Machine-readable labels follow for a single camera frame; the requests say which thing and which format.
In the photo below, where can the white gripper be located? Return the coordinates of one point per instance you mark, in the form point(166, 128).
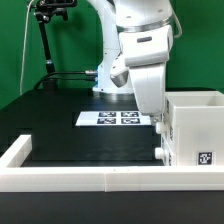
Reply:
point(149, 89)

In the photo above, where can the white front drawer box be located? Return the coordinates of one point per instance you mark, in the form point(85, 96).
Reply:
point(163, 155)

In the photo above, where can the white drawer box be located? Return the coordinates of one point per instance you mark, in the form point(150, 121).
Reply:
point(163, 155)
point(164, 129)

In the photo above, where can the white drawer cabinet frame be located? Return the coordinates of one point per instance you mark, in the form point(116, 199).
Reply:
point(194, 129)

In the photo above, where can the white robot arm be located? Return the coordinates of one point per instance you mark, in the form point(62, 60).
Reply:
point(137, 36)

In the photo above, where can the white marker tag sheet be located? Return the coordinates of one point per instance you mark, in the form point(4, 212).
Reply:
point(112, 118)

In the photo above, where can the white U-shaped boundary fence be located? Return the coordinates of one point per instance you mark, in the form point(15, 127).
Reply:
point(16, 178)

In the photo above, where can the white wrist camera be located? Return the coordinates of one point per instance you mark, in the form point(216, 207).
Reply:
point(119, 72)

